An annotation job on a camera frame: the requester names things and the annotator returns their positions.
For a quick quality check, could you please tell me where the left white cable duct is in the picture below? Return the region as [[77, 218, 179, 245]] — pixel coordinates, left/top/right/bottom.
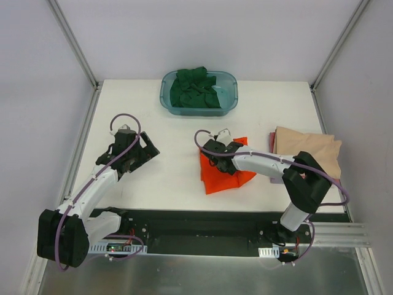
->
[[88, 242, 147, 255]]

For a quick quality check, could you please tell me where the pink folded t shirt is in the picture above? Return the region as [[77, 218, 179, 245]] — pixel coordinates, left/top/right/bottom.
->
[[269, 132, 284, 184]]

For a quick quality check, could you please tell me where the orange t shirt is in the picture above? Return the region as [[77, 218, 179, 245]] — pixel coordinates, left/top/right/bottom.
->
[[200, 136, 256, 194]]

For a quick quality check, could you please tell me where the teal plastic bin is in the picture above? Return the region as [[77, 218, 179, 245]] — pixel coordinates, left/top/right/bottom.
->
[[160, 70, 238, 117]]

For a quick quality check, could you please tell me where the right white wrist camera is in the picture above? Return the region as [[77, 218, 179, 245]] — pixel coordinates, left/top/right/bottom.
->
[[214, 128, 233, 146]]

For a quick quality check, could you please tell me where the aluminium frame post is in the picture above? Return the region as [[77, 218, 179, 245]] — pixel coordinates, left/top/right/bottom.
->
[[47, 0, 104, 90], [310, 0, 371, 93]]

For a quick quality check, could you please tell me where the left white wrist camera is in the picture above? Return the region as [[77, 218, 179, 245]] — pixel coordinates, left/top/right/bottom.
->
[[119, 124, 131, 130]]

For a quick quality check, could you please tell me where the right aluminium frame post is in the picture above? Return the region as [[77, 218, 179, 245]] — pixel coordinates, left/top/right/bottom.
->
[[310, 0, 371, 93]]

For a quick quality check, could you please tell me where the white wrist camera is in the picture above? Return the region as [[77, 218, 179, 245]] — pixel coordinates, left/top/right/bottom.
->
[[119, 124, 131, 130], [214, 128, 233, 146]]

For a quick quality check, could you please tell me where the white cable duct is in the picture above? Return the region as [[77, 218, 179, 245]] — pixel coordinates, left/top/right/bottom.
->
[[88, 242, 147, 255], [258, 247, 280, 259]]

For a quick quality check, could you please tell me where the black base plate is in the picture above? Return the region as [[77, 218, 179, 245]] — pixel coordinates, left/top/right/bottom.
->
[[58, 206, 352, 258]]

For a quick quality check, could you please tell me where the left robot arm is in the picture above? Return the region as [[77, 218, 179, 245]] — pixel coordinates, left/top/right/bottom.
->
[[37, 128, 160, 267]]

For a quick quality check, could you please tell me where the right white cable duct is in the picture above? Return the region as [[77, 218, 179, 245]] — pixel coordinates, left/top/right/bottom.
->
[[258, 247, 280, 259]]

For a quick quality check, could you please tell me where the dark green t shirt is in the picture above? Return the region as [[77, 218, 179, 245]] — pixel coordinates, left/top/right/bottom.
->
[[169, 66, 220, 109]]

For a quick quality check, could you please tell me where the beige folded t shirt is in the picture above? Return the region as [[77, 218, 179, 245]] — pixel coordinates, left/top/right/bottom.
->
[[274, 126, 342, 180]]

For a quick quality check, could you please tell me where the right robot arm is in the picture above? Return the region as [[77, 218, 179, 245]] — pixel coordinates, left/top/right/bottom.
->
[[201, 139, 332, 245]]

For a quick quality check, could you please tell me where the left aluminium frame post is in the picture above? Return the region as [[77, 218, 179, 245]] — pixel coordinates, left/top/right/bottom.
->
[[47, 0, 104, 90]]

